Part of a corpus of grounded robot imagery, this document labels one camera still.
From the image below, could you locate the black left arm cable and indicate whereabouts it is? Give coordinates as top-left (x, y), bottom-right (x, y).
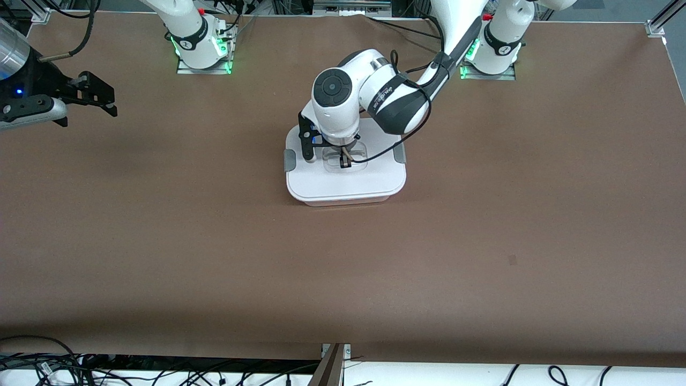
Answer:
top-left (348, 0), bottom-right (486, 162)

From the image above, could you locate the metal background device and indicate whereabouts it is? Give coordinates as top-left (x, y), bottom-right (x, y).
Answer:
top-left (314, 0), bottom-right (392, 16)

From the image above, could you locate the pink plastic storage box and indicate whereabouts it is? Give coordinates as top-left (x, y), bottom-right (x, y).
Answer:
top-left (292, 193), bottom-right (397, 207)

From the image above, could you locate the white box lid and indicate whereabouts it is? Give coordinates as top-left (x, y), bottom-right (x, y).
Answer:
top-left (283, 119), bottom-right (408, 203)

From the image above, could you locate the black cable on table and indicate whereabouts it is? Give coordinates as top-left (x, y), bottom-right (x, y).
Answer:
top-left (366, 15), bottom-right (445, 42)

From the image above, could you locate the black looped floor cable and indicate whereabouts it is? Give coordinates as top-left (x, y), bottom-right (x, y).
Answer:
top-left (0, 336), bottom-right (82, 386)

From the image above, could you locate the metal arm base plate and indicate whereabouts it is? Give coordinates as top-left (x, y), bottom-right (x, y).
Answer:
top-left (460, 32), bottom-right (517, 81)
top-left (177, 24), bottom-right (235, 76)

